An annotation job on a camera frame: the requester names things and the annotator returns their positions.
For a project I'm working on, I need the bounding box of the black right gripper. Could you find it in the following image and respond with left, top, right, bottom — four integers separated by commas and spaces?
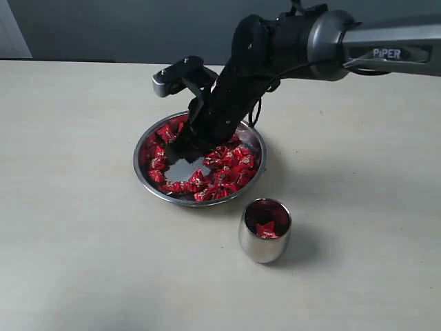
165, 15, 314, 165

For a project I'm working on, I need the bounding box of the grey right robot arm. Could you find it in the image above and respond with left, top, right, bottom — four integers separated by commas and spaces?
152, 1, 440, 163

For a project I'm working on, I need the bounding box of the round stainless steel plate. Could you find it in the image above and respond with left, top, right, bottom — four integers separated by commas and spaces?
133, 111, 267, 207

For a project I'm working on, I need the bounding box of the stainless steel cup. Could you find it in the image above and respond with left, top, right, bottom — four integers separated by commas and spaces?
238, 198, 292, 263

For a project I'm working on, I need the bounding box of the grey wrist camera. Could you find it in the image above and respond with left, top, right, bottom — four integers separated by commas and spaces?
152, 56, 218, 98

